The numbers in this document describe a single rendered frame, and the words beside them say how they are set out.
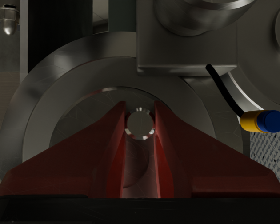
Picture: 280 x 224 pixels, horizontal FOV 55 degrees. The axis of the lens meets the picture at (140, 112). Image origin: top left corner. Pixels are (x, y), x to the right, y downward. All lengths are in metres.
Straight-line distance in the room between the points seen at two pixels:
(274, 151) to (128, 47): 0.25
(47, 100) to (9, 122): 0.03
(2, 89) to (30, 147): 0.39
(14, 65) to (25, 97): 3.61
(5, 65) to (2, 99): 3.15
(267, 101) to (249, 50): 0.03
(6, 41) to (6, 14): 3.22
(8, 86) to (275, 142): 0.45
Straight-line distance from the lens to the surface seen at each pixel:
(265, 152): 0.39
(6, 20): 0.56
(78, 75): 0.16
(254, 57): 0.19
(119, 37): 0.17
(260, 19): 0.20
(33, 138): 0.17
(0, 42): 3.71
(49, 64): 0.17
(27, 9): 0.19
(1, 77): 0.56
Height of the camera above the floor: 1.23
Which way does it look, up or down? 2 degrees down
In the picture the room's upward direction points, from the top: 180 degrees clockwise
